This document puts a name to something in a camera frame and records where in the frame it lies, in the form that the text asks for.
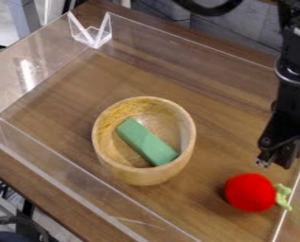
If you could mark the red plush fruit green stem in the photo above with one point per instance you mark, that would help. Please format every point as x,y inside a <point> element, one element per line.
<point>254,194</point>

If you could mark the green rectangular block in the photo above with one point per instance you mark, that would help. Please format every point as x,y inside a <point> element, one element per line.
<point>147,144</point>

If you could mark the round wooden bowl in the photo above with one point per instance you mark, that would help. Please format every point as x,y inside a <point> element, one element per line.
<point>168,121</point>

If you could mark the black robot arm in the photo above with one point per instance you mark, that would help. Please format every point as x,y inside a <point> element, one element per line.
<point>287,66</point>

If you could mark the clear acrylic tray enclosure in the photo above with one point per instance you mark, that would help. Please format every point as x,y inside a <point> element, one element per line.
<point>62,76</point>

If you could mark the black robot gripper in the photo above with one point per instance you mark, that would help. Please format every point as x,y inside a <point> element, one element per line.
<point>279,143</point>

